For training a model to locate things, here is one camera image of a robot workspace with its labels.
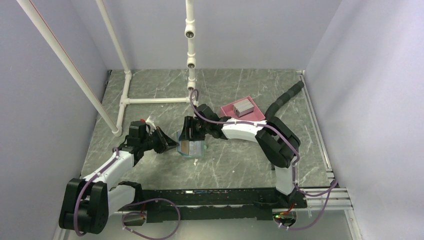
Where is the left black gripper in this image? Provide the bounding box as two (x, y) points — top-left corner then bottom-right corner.
(140, 126), (179, 154)

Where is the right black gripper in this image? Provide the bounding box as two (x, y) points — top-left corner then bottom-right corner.
(179, 116), (210, 142)

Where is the white credit card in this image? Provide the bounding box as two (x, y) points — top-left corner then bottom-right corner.
(177, 140), (204, 158)

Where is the green card holder wallet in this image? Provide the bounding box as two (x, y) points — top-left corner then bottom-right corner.
(175, 131), (207, 158)

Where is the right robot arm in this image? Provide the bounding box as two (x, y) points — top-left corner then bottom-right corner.
(178, 104), (301, 208)

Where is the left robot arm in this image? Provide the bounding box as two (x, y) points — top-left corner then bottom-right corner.
(58, 121), (179, 236)

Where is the grey card stack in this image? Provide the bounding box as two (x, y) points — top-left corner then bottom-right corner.
(232, 98), (255, 117)

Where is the pink plastic tray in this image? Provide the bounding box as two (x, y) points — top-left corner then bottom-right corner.
(219, 96), (266, 122)

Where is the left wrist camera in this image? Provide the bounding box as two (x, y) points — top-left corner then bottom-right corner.
(126, 117), (156, 146)

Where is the black corrugated hose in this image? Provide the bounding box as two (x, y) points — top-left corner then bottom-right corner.
(263, 80), (305, 121)

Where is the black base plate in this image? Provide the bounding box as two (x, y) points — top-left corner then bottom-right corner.
(121, 187), (308, 223)

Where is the white pvc pipe frame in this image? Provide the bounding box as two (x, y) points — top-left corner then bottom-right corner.
(17, 0), (197, 137)

